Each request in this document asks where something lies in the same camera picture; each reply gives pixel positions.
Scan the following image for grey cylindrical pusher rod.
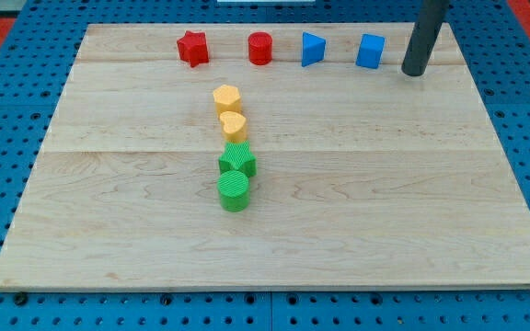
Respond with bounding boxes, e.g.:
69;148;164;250
401;0;450;77

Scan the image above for blue cube block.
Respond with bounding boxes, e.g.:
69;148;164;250
355;34;386;69

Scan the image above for light wooden board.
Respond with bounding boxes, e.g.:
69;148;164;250
0;23;530;292

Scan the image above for green cylinder block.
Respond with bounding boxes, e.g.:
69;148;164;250
217;170;250;212

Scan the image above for yellow heart block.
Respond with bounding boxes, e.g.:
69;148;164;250
219;111;247;143

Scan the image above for red star block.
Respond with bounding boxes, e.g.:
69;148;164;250
177;30;210;67

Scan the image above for yellow pentagon block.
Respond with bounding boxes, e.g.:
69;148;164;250
213;85;242;116

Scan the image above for red cylinder block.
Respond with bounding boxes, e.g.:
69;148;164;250
248;31;272;65

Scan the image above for green star block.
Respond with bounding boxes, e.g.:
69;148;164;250
218;141;257;177

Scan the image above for blue triangle block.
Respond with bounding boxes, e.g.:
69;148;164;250
301;32;326;67

